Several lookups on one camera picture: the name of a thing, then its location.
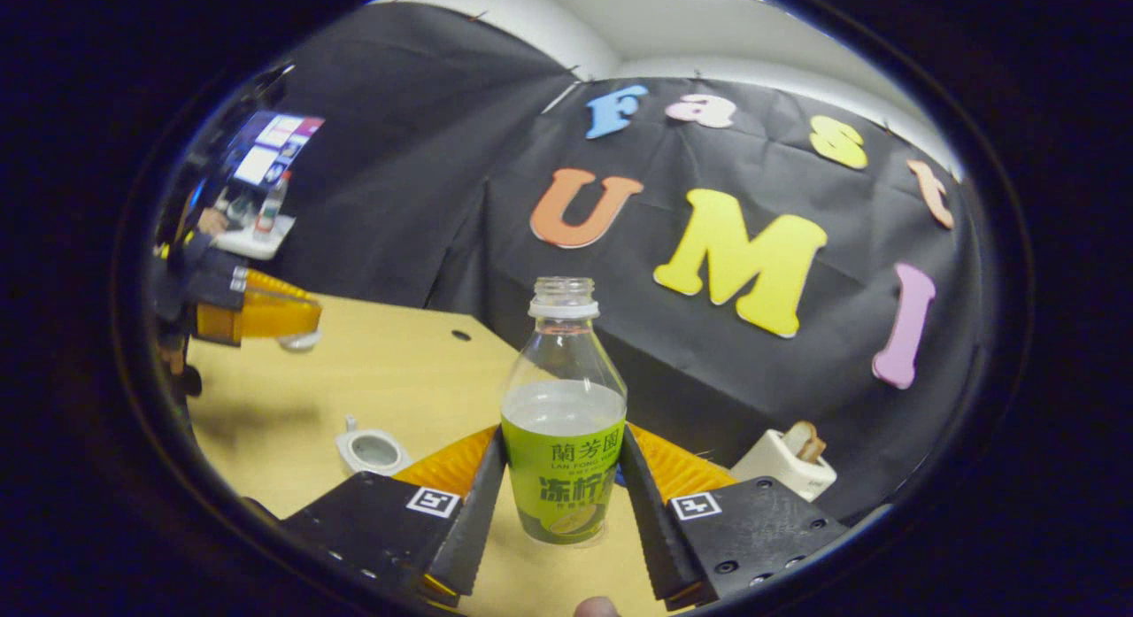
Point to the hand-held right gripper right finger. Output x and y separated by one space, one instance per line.
651 528

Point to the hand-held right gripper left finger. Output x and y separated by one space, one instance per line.
474 528

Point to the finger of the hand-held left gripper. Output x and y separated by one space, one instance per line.
265 283
265 320

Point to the white teacup lid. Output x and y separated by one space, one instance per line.
299 341

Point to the green label water bottle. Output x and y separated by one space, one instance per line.
563 440

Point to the white ceramic teacup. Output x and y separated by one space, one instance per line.
372 453

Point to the red-capped plastic bottle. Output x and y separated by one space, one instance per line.
270 210

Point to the white side table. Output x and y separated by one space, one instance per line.
252 242

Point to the computer monitor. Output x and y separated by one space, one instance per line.
274 148

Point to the white toaster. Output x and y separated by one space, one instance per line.
779 471

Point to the pale bread slice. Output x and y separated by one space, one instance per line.
804 442

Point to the black backdrop cloth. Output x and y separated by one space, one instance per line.
425 201

